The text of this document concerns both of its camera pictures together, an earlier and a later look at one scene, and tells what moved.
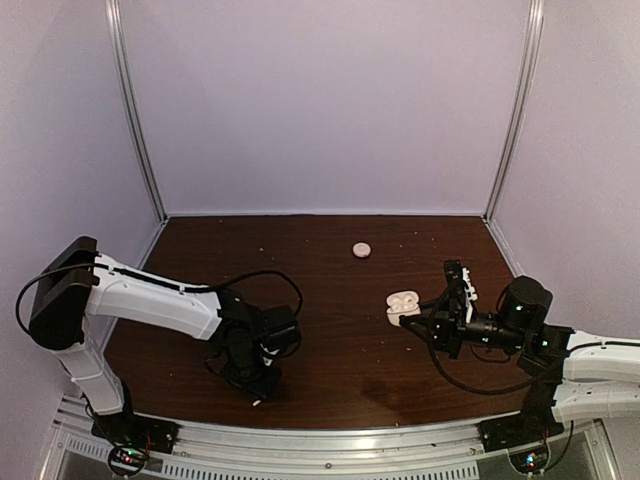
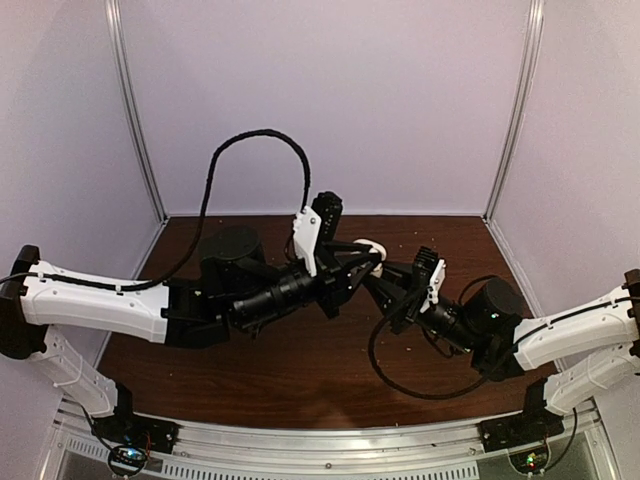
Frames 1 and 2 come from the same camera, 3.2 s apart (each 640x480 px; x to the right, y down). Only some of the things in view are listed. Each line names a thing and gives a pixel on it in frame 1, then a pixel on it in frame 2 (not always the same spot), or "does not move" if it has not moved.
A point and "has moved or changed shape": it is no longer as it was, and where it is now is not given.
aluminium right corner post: x=529 y=71 does not move
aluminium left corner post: x=114 y=11 does not move
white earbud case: x=402 y=304 has moved or changed shape
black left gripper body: x=248 y=374 to x=331 y=276
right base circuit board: x=532 y=461 does not move
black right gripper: x=450 y=328 to x=408 y=299
